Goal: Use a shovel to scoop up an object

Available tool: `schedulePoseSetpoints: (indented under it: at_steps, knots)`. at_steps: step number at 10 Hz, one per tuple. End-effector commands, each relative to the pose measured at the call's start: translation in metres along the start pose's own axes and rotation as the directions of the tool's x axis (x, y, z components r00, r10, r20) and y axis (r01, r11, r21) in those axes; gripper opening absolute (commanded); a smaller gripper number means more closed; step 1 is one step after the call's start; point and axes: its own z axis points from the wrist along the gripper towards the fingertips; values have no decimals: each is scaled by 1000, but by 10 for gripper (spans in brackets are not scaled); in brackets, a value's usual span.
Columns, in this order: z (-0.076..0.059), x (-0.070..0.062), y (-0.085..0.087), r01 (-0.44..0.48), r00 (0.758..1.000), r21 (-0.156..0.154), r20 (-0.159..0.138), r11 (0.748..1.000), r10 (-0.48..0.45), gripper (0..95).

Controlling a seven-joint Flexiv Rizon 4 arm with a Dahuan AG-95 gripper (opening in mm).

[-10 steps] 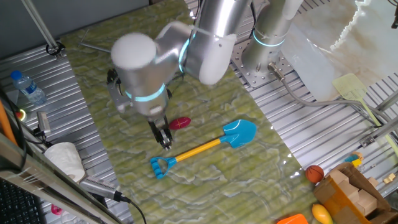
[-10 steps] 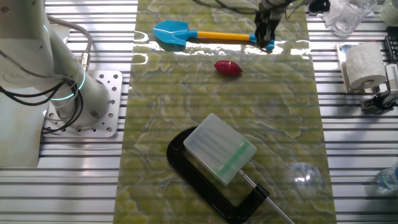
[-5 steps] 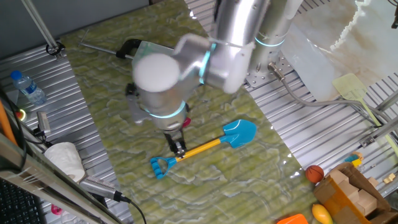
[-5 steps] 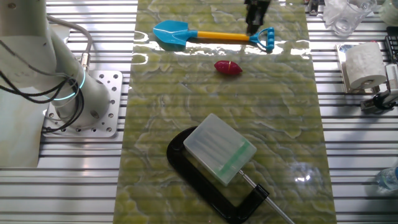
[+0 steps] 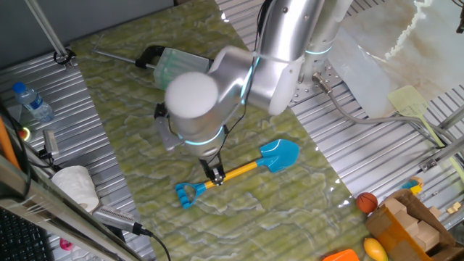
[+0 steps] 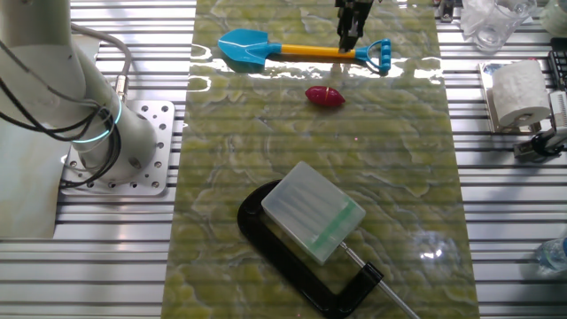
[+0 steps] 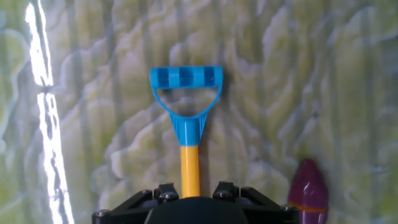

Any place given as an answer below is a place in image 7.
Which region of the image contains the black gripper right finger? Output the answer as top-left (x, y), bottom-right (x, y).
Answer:
top-left (213, 181), bottom-right (300, 224)

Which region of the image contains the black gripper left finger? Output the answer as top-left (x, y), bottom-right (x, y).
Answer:
top-left (91, 182), bottom-right (180, 224)

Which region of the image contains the blue and yellow toy shovel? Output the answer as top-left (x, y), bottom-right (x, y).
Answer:
top-left (149, 65), bottom-right (224, 199)

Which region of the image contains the maroon toy rugby ball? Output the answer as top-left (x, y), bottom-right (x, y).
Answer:
top-left (287, 158), bottom-right (330, 224)

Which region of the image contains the green marbled table mat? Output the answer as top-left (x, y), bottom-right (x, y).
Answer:
top-left (0, 0), bottom-right (398, 224)

